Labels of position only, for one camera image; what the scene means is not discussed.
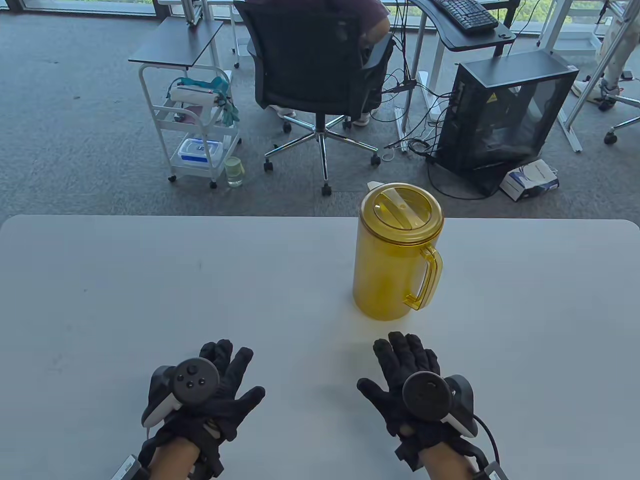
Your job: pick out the person's right hand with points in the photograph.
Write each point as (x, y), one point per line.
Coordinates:
(400, 357)

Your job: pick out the person's left hand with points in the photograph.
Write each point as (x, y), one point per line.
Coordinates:
(237, 385)

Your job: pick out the yellow plastic water kettle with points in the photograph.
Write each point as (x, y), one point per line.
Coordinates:
(380, 285)

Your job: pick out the yellow kettle lid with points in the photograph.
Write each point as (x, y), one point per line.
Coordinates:
(400, 210)

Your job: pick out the person's left forearm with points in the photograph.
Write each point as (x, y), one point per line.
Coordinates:
(172, 462)

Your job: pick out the person's right forearm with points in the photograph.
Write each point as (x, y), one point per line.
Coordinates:
(445, 465)

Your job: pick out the clear container with blue lid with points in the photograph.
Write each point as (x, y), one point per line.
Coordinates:
(200, 151)

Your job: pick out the black and white left controller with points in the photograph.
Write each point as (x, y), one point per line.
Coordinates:
(192, 382)

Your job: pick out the black and white controller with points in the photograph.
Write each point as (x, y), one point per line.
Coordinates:
(192, 382)
(425, 395)

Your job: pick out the black and white right controller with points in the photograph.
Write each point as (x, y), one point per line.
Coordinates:
(425, 395)

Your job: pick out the clear glass jar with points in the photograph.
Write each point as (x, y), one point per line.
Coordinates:
(234, 174)

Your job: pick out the white cardboard box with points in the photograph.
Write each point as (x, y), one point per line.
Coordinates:
(530, 180)

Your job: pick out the black computer tower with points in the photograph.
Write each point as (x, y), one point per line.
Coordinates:
(505, 115)

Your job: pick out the teal cloth gloves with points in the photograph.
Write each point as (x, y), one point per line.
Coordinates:
(227, 102)

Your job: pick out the black mesh office chair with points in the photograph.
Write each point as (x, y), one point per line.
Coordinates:
(305, 55)

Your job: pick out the office chair wheel base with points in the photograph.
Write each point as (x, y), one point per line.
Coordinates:
(622, 122)

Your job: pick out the black curved desk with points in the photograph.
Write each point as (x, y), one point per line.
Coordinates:
(475, 40)

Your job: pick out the dark top side table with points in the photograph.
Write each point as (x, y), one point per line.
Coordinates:
(175, 42)

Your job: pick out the black keyboard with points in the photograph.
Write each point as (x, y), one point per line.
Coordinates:
(467, 15)

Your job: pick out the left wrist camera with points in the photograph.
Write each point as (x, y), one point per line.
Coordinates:
(127, 467)

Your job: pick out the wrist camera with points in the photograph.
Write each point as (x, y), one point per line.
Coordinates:
(492, 472)
(127, 467)

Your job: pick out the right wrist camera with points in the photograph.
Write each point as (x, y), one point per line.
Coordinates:
(492, 472)

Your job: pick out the white metal frame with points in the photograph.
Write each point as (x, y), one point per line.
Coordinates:
(570, 125)

